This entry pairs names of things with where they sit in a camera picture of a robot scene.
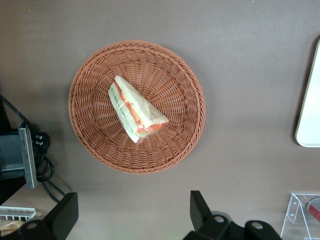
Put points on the black power plug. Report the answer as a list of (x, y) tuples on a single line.
[(42, 142)]

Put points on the brown wicker basket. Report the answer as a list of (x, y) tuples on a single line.
[(100, 75)]

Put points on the bagged fried snack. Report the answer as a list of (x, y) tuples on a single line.
[(10, 226)]

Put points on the triangle sandwich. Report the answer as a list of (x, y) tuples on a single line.
[(136, 105)]

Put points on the cream plastic tray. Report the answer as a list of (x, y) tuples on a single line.
[(312, 112)]

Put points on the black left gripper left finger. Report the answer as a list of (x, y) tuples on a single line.
[(65, 215)]

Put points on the clear acrylic bottle rack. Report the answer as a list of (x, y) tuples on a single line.
[(295, 215)]

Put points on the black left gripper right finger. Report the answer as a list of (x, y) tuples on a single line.
[(200, 215)]

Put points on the grey metal bracket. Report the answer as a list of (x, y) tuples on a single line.
[(27, 155)]

